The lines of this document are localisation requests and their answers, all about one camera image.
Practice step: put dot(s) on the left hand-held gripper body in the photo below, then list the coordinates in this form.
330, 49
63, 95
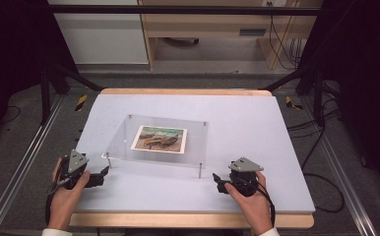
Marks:
75, 161

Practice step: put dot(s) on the wooden table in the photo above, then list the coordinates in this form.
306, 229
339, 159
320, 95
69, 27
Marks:
184, 220

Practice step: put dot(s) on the person's left hand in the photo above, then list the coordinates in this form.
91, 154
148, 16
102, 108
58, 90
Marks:
63, 206

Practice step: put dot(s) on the white foam board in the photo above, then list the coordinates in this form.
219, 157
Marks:
243, 131

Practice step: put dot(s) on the white cabinet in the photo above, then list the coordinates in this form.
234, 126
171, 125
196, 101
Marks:
102, 39

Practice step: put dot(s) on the boat painting print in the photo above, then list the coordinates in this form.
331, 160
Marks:
160, 139

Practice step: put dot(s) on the light wooden desk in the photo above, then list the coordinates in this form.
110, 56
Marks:
204, 23

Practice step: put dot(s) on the black curtain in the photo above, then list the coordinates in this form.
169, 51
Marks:
11, 49
365, 82

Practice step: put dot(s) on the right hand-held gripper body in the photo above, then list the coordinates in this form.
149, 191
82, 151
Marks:
245, 165

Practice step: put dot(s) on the black metal stand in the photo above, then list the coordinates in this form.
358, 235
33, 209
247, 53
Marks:
317, 98
45, 95

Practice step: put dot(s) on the silver floor rail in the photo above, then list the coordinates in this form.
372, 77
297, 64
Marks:
339, 164
24, 157

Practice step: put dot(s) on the clear acrylic photo frame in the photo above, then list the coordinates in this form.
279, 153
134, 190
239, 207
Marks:
194, 144

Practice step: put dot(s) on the person's right hand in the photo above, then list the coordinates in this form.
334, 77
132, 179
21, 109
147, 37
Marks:
257, 209

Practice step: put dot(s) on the black horizontal frame bar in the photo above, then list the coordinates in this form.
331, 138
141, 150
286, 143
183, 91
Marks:
178, 10

